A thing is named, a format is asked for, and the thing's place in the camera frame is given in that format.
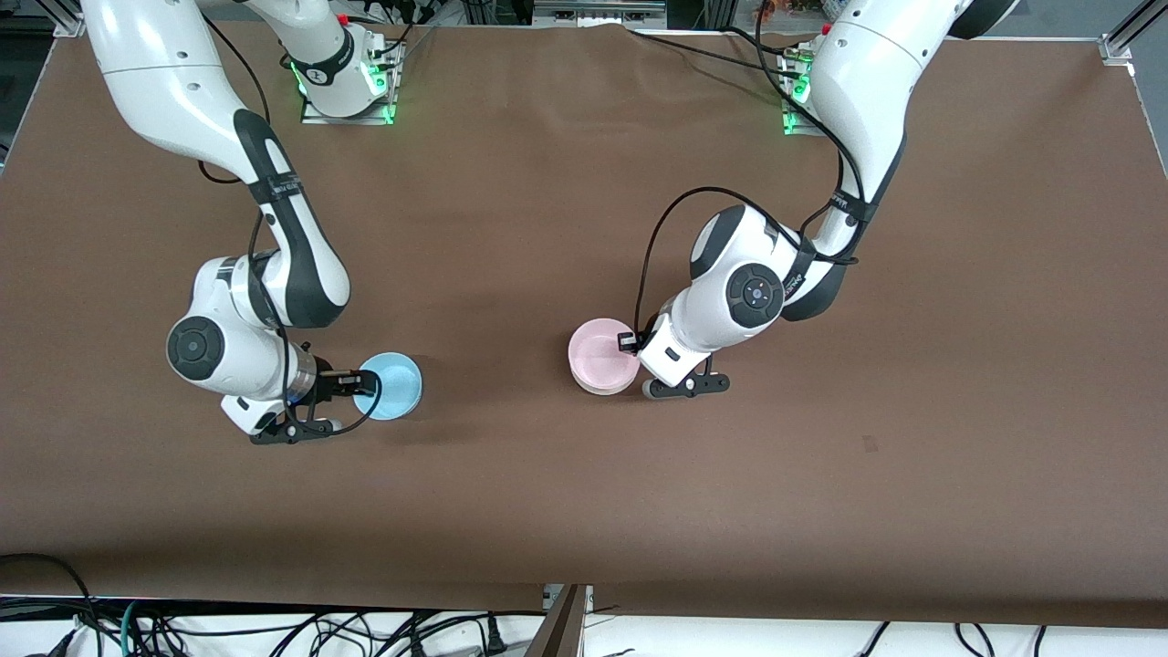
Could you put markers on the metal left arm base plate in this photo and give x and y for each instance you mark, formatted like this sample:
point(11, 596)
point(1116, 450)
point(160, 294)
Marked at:
point(792, 126)

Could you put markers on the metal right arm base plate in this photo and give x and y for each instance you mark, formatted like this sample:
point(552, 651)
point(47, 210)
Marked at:
point(388, 100)

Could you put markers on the brown table cover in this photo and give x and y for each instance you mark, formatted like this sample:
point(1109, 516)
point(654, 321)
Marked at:
point(547, 502)

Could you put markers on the blue bowl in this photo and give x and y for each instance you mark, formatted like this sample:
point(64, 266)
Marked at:
point(397, 388)

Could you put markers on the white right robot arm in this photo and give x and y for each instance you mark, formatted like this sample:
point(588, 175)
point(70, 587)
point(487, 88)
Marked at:
point(164, 82)

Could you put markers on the black power plug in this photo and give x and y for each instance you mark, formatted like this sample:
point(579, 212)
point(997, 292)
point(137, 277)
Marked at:
point(495, 634)

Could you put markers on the white bowl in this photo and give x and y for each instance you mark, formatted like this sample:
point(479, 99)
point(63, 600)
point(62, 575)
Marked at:
point(604, 392)

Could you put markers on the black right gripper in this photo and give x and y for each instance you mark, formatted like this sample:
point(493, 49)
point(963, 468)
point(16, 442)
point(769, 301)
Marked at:
point(328, 381)

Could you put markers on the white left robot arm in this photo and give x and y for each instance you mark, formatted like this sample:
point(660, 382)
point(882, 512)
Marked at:
point(867, 82)

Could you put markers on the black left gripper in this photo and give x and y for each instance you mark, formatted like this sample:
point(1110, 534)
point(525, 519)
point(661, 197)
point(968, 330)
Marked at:
point(641, 338)

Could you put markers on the grey metal rack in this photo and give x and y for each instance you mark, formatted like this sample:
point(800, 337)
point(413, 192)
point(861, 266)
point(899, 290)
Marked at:
point(598, 11)

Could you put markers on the aluminium frame profile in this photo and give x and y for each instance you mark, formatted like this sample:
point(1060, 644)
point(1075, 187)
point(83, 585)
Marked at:
point(1131, 32)
point(68, 18)

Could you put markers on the pink bowl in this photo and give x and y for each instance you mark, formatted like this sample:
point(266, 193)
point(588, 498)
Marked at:
point(598, 356)

